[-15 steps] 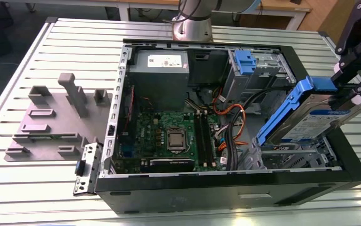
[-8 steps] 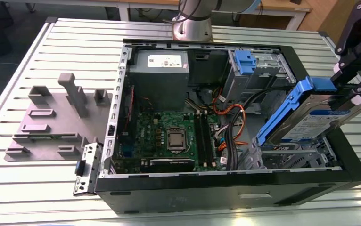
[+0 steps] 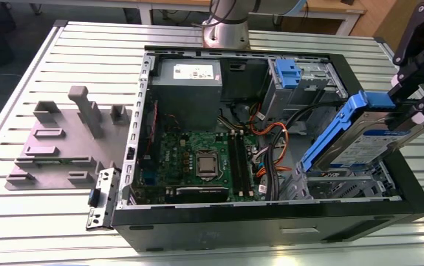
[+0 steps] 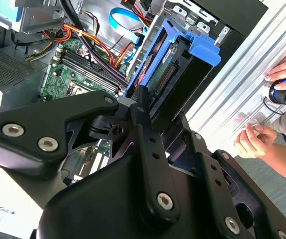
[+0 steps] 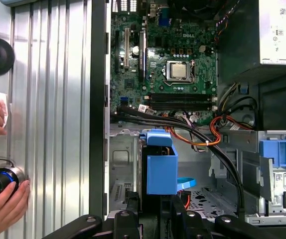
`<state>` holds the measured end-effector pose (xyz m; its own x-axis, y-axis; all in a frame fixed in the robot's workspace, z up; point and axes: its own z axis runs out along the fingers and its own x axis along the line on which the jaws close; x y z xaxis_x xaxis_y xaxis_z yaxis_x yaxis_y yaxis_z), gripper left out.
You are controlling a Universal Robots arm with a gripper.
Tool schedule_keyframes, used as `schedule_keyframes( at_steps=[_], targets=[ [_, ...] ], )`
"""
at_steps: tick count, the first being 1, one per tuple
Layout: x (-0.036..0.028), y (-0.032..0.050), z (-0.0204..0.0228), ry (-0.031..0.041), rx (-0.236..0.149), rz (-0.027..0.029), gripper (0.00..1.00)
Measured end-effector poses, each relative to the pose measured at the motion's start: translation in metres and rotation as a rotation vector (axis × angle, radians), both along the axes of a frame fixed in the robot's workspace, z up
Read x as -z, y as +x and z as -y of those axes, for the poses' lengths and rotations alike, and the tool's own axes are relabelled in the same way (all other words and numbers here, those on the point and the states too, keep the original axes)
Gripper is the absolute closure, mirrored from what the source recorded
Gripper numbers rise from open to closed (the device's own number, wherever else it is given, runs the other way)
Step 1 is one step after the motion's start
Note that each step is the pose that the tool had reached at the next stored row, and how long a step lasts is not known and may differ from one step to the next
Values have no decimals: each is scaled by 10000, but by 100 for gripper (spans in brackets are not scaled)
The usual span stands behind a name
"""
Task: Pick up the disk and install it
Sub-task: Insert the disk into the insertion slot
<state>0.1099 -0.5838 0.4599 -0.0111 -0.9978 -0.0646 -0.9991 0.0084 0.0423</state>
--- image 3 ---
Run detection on yellow black power wires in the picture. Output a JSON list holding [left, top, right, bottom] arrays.
[[218, 115, 244, 131]]

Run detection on orange wire bundle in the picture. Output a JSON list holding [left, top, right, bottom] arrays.
[[251, 121, 292, 178]]

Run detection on metal expansion slot bracket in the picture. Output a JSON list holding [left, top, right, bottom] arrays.
[[86, 167, 122, 231]]

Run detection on black cable bundle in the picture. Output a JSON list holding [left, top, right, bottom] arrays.
[[263, 101, 346, 200]]

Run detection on blue plastic drive latch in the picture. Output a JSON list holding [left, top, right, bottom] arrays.
[[275, 59, 303, 89]]

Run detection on grey parts rack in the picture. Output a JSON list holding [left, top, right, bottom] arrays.
[[4, 85, 135, 191]]

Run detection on silver CPU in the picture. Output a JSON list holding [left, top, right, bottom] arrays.
[[196, 157, 220, 173]]

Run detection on black RAM slot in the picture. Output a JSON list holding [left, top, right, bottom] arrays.
[[228, 130, 244, 196], [236, 130, 255, 196]]

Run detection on brown wooden cabinet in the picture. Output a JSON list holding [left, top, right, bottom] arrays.
[[351, 0, 424, 71]]

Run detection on black CPU socket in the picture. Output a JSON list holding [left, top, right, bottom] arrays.
[[194, 149, 224, 182]]

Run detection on metal optical drive cage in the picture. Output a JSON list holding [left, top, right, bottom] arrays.
[[263, 58, 348, 120]]

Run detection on thin red wire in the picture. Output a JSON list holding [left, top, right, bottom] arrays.
[[143, 99, 160, 161]]

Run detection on metal disk bay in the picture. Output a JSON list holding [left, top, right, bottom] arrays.
[[295, 162, 398, 200]]

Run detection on wooden desk white frame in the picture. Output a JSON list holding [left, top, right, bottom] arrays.
[[275, 0, 368, 37]]

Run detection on black open PC case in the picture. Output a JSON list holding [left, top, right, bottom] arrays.
[[111, 44, 424, 253]]

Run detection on green motherboard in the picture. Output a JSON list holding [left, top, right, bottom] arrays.
[[132, 130, 268, 204]]

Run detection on grey power supply unit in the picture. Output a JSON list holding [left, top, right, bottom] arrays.
[[148, 58, 224, 132]]

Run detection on hard disk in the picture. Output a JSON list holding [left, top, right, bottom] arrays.
[[300, 90, 424, 173]]

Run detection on black graphics card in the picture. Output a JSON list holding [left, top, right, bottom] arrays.
[[166, 185, 231, 203]]

